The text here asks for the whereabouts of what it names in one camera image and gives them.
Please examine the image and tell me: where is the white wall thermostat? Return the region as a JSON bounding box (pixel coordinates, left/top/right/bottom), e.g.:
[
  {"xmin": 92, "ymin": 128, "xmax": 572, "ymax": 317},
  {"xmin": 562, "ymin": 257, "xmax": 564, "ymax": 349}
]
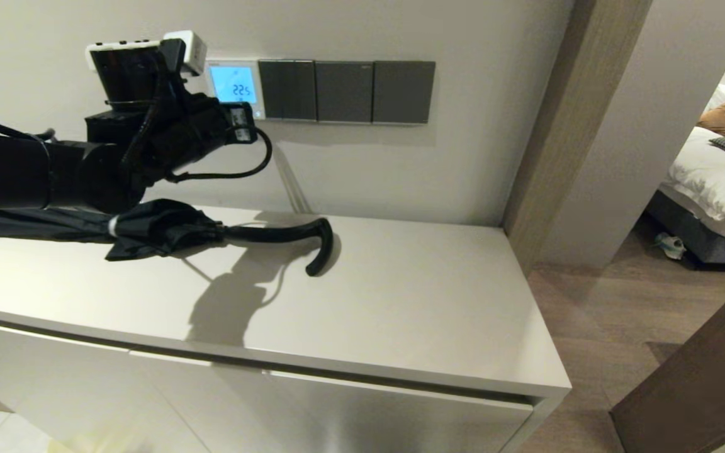
[{"xmin": 203, "ymin": 59, "xmax": 266, "ymax": 120}]

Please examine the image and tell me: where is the thin black looped cable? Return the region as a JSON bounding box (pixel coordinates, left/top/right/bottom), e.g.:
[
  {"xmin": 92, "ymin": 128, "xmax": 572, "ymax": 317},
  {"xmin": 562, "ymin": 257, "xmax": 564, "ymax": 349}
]
[{"xmin": 167, "ymin": 129, "xmax": 273, "ymax": 183}]

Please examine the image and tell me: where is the white sideboard cabinet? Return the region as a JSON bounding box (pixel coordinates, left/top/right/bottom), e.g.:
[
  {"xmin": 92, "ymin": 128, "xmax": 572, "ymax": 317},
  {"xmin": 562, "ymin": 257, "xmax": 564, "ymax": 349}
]
[{"xmin": 0, "ymin": 191, "xmax": 573, "ymax": 453}]

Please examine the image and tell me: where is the white teal slipper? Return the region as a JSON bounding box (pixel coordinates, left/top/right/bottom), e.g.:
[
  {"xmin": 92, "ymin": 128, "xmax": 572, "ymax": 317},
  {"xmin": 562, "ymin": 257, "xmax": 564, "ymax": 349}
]
[{"xmin": 655, "ymin": 232, "xmax": 687, "ymax": 260}]

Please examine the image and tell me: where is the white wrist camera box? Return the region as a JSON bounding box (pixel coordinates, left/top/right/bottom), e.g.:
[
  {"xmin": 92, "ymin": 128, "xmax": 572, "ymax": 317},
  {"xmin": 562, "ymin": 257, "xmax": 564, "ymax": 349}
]
[{"xmin": 162, "ymin": 30, "xmax": 208, "ymax": 76}]

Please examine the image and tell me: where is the white bed with pillows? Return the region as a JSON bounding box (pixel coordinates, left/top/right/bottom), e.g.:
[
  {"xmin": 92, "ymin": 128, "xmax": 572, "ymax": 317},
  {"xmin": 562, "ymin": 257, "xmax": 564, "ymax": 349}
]
[{"xmin": 660, "ymin": 128, "xmax": 725, "ymax": 246}]

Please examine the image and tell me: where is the black braided cable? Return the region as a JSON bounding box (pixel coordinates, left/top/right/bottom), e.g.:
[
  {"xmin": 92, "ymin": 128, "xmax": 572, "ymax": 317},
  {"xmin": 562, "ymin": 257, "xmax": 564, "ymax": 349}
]
[{"xmin": 120, "ymin": 63, "xmax": 165, "ymax": 171}]

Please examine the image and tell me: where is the black folded umbrella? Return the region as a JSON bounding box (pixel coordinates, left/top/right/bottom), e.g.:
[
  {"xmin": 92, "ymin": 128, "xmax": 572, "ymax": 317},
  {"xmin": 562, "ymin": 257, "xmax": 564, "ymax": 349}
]
[{"xmin": 0, "ymin": 199, "xmax": 335, "ymax": 277}]

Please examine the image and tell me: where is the light wooden door frame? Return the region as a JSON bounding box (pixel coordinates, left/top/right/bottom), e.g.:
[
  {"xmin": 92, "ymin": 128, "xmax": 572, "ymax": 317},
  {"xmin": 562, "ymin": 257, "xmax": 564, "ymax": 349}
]
[{"xmin": 502, "ymin": 0, "xmax": 653, "ymax": 275}]

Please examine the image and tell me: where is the dark grey bed base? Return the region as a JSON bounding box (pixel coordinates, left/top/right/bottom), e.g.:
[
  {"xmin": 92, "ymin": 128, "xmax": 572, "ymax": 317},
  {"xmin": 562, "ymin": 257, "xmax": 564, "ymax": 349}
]
[{"xmin": 644, "ymin": 191, "xmax": 725, "ymax": 273}]

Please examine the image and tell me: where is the grey triple rocker switch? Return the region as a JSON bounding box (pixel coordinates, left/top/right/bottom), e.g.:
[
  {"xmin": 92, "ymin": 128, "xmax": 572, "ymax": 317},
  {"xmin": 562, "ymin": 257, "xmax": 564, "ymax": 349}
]
[{"xmin": 258, "ymin": 59, "xmax": 317, "ymax": 121}]

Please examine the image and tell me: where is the grey single rocker switch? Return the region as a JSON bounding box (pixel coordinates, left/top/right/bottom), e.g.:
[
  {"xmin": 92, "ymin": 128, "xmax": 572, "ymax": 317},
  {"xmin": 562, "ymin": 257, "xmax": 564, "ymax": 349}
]
[
  {"xmin": 372, "ymin": 60, "xmax": 437, "ymax": 125},
  {"xmin": 315, "ymin": 60, "xmax": 374, "ymax": 123}
]

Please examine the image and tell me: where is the black module with white lid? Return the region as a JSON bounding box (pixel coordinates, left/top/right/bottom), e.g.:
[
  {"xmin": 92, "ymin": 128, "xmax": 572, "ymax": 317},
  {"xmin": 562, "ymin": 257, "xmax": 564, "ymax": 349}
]
[{"xmin": 86, "ymin": 39, "xmax": 177, "ymax": 114}]

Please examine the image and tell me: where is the brown wooden door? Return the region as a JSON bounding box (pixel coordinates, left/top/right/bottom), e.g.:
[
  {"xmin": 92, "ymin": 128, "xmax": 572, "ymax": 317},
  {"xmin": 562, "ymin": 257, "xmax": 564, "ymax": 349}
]
[{"xmin": 610, "ymin": 267, "xmax": 725, "ymax": 453}]

